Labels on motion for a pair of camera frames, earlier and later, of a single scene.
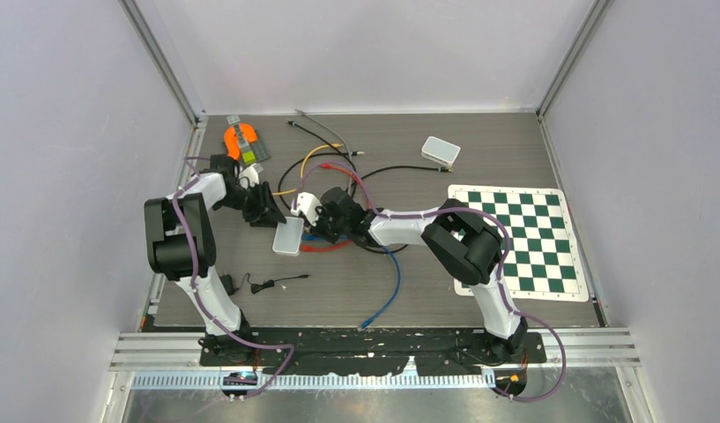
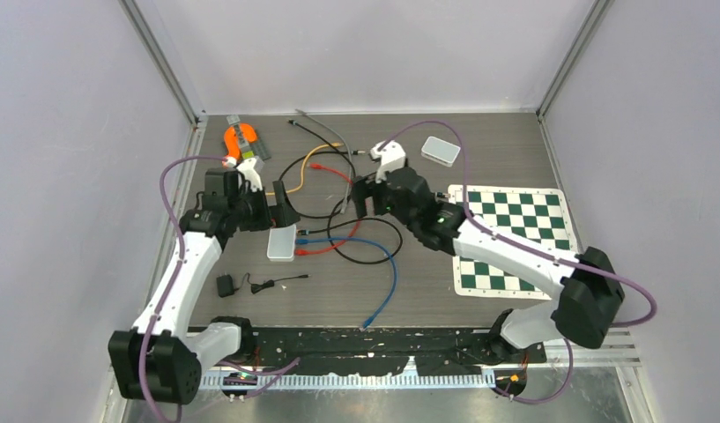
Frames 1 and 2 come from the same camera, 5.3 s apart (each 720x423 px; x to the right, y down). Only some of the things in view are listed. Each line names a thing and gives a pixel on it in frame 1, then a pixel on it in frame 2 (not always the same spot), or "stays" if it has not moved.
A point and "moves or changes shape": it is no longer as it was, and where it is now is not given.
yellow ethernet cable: x=300 y=181 stays
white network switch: x=441 y=151 stays
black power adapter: x=227 y=284 stays
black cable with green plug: x=339 y=152 stays
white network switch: x=287 y=236 moves or changes shape
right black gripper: x=318 y=229 -> x=372 y=188
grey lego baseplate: x=257 y=146 stays
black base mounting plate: x=374 y=351 stays
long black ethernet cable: x=439 y=168 moves or changes shape
